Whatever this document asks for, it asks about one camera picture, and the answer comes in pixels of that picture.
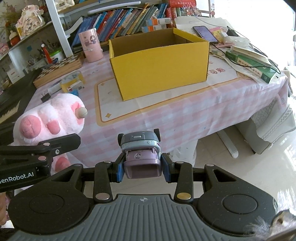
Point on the red dictionary book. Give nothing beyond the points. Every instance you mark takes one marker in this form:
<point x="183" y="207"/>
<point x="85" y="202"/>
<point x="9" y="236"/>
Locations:
<point x="181" y="3"/>

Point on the purple grey toy car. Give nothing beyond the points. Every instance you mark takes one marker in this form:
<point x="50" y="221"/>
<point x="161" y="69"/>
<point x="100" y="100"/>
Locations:
<point x="142" y="152"/>

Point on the orange white box lower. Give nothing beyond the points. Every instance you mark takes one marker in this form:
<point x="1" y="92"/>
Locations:
<point x="148" y="29"/>

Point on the green lid jar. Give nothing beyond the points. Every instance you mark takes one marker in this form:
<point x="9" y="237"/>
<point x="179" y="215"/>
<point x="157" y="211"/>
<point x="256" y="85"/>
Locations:
<point x="57" y="55"/>

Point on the wooden chess board box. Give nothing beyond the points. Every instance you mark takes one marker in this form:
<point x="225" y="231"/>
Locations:
<point x="59" y="69"/>

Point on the black smartphone on table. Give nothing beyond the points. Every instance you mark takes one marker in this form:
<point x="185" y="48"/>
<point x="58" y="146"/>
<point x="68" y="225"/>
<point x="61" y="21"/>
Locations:
<point x="204" y="33"/>

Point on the orange white box upper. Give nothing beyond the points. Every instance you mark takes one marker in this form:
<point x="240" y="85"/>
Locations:
<point x="160" y="21"/>

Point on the floral paper house ornament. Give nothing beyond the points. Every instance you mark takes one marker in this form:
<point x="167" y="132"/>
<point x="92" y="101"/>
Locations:
<point x="31" y="19"/>

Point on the white bookshelf frame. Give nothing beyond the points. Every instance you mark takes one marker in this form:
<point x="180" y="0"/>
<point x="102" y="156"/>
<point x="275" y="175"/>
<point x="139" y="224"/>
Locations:
<point x="65" y="18"/>

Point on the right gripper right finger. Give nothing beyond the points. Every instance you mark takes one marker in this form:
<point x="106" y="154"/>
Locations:
<point x="181" y="173"/>

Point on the row of leaning books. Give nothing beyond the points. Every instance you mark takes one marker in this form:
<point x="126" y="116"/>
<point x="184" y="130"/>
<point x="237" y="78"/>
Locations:
<point x="119" y="22"/>

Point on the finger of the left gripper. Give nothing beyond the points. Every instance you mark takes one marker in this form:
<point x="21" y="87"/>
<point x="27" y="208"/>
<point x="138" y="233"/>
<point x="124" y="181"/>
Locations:
<point x="49" y="148"/>

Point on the white sheet music paper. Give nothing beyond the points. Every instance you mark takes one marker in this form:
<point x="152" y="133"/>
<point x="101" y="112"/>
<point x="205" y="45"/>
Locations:
<point x="186" y="23"/>

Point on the pink plush paw toy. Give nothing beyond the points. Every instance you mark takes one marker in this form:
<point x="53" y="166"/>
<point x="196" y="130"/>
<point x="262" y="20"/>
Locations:
<point x="60" y="116"/>

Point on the pink checked tablecloth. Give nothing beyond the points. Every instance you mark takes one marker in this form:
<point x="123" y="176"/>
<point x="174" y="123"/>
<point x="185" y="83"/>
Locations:
<point x="182" y="115"/>

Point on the yellow cardboard box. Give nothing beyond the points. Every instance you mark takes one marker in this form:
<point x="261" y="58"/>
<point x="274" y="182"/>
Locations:
<point x="152" y="62"/>

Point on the red bottle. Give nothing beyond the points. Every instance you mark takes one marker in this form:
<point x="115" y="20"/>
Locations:
<point x="46" y="53"/>

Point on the pink cylindrical cup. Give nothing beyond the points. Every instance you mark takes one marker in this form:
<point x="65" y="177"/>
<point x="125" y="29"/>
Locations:
<point x="91" y="45"/>

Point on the green thick book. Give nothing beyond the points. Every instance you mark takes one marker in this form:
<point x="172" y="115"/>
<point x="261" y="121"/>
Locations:
<point x="263" y="72"/>

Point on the orange white box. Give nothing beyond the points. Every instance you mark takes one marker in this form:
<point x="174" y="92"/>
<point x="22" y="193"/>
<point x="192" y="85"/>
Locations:
<point x="160" y="21"/>
<point x="148" y="29"/>

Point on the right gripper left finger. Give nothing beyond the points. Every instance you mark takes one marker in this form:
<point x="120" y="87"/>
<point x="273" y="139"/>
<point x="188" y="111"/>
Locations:
<point x="105" y="173"/>

